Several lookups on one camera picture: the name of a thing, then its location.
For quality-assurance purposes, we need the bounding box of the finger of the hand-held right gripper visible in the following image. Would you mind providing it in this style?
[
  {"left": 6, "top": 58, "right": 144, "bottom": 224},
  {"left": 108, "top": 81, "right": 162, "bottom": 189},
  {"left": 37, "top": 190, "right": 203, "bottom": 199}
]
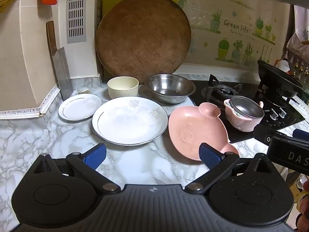
[
  {"left": 292, "top": 129, "right": 309, "bottom": 142},
  {"left": 253, "top": 124, "right": 294, "bottom": 148}
]

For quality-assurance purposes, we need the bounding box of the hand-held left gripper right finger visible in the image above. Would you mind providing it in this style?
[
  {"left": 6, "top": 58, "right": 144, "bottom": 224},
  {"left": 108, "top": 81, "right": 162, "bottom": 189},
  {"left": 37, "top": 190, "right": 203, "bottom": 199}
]
[{"left": 185, "top": 142, "right": 272, "bottom": 195}]

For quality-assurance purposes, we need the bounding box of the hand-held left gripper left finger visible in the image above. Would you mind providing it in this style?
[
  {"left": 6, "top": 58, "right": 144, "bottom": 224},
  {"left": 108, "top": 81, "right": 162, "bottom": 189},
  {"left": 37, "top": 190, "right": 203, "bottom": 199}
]
[{"left": 32, "top": 143, "right": 121, "bottom": 195}]

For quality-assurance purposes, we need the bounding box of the pink eared bowl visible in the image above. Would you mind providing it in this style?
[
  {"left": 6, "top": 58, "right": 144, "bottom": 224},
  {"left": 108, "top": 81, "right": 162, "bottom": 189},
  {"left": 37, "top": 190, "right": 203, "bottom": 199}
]
[{"left": 224, "top": 99, "right": 264, "bottom": 133}]

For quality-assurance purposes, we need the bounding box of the small stainless steel bowl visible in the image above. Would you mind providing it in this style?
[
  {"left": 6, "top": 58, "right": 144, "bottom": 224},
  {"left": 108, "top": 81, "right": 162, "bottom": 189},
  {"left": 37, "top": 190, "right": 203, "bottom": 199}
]
[{"left": 229, "top": 96, "right": 265, "bottom": 119}]

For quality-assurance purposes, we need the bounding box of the pink pig-shaped plate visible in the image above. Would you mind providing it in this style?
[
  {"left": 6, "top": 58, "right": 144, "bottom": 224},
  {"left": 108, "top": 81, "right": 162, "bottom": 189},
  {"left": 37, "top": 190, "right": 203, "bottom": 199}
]
[{"left": 168, "top": 102, "right": 240, "bottom": 162}]

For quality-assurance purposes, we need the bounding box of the large white plate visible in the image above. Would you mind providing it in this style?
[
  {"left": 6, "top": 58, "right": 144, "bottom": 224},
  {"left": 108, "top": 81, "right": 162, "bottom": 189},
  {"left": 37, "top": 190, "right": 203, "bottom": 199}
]
[{"left": 92, "top": 97, "right": 169, "bottom": 146}]

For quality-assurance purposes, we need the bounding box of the small white plate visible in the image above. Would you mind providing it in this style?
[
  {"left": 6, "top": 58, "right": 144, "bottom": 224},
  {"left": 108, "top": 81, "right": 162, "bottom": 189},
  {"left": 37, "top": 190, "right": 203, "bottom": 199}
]
[{"left": 58, "top": 94, "right": 103, "bottom": 122}]

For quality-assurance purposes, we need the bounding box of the cream bowl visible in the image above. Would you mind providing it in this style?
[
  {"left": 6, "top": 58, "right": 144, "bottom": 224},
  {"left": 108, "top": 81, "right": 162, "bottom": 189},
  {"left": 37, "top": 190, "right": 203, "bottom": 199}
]
[{"left": 107, "top": 76, "right": 139, "bottom": 100}]

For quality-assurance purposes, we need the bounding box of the large stainless steel bowl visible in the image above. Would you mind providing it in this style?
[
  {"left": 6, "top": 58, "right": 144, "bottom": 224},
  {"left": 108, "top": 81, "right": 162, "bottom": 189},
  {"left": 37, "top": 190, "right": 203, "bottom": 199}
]
[{"left": 144, "top": 74, "right": 196, "bottom": 104}]

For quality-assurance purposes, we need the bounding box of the person's right hand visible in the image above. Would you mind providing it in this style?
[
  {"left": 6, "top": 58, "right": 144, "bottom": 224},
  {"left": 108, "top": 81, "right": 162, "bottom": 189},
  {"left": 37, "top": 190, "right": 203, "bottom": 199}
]
[{"left": 296, "top": 176, "right": 309, "bottom": 232}]

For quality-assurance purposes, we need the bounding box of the black glass gas stove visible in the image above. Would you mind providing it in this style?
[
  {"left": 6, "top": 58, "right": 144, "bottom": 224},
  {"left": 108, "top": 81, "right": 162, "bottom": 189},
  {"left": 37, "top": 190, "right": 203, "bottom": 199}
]
[{"left": 188, "top": 79, "right": 306, "bottom": 144}]

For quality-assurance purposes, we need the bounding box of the gas stove burner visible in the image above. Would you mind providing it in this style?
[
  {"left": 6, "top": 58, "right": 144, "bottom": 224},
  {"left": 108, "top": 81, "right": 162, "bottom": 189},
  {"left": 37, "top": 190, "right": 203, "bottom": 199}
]
[{"left": 201, "top": 74, "right": 243, "bottom": 107}]

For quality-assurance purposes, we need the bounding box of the black wok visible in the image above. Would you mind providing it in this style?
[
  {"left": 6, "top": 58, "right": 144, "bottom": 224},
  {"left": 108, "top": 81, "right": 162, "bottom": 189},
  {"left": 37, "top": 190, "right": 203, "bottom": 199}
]
[{"left": 257, "top": 59, "right": 304, "bottom": 97}]

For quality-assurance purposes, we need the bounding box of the white plastic bag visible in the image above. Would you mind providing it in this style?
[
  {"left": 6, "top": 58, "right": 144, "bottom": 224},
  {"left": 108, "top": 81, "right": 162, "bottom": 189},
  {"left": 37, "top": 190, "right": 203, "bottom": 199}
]
[{"left": 275, "top": 60, "right": 290, "bottom": 72}]

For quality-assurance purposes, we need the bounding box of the grey vent grille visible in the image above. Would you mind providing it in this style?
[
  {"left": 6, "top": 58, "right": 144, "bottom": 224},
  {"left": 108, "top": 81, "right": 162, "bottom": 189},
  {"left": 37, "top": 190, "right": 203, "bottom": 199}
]
[{"left": 66, "top": 0, "right": 87, "bottom": 44}]

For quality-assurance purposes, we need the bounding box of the round wooden cutting board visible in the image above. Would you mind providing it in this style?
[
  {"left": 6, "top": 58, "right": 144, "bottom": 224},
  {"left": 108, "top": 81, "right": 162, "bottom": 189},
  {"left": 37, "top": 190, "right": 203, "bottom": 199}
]
[{"left": 95, "top": 0, "right": 192, "bottom": 78}]

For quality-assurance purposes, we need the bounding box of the cleaver with wooden handle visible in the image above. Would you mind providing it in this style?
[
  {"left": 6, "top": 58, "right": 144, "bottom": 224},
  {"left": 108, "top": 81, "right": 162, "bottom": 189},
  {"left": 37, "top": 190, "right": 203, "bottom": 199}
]
[{"left": 46, "top": 20, "right": 74, "bottom": 102}]

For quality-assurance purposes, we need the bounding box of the plant wall sticker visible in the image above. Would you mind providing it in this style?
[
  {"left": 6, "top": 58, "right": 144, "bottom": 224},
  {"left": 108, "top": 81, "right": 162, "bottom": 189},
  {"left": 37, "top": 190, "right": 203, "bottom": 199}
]
[{"left": 179, "top": 0, "right": 290, "bottom": 66}]

